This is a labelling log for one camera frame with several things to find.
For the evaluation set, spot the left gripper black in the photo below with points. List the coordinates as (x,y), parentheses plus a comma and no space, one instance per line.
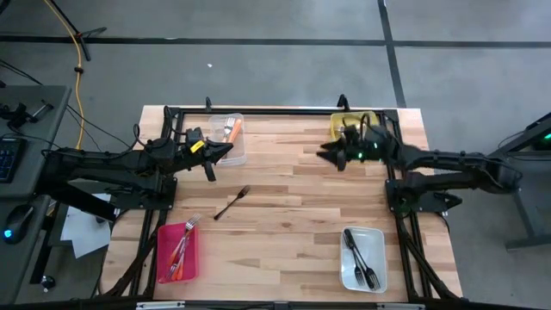
(189,157)

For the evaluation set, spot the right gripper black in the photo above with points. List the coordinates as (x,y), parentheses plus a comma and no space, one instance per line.
(366,148)

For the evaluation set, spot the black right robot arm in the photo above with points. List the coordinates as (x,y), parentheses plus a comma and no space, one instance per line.
(456,170)

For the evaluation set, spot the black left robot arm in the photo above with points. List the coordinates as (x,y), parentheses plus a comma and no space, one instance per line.
(107,165)

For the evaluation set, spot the yellow label tag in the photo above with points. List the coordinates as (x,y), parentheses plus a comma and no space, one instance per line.
(197,146)

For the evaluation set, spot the clear plastic bin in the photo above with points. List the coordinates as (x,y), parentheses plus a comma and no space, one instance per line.
(237,155)

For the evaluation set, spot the yellow plastic bin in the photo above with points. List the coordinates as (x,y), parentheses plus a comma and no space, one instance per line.
(342,119)

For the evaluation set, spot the pink plastic bin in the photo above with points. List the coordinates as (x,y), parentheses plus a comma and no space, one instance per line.
(165,241)

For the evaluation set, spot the white plastic bin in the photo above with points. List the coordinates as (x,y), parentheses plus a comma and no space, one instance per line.
(374,249)

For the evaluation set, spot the white paper sheet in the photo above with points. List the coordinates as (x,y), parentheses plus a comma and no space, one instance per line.
(86,234)

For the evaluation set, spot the black tripod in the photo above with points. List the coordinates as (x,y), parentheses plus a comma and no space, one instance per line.
(92,31)

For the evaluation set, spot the grey desk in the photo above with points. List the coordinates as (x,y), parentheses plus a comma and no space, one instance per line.
(43,129)

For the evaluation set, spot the black desk gadget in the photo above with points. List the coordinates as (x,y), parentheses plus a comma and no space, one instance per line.
(19,115)

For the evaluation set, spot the black keyboard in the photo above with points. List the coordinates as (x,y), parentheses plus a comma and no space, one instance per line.
(9,159)

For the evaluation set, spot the grey side cart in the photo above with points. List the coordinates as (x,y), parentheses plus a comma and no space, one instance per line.
(534,202)

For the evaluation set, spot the black computer mouse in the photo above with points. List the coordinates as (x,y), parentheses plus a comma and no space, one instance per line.
(19,221)

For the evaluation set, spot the black caster wheel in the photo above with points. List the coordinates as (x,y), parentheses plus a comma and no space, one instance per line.
(48,282)

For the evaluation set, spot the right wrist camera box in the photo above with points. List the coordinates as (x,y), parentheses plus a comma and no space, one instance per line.
(349,131)

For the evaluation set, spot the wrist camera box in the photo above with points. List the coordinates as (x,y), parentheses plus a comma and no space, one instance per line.
(194,134)
(349,131)

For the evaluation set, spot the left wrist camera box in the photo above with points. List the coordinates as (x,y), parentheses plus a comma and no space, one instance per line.
(194,134)

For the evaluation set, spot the silver aluminium bracket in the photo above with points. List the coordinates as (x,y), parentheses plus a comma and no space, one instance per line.
(159,305)
(400,306)

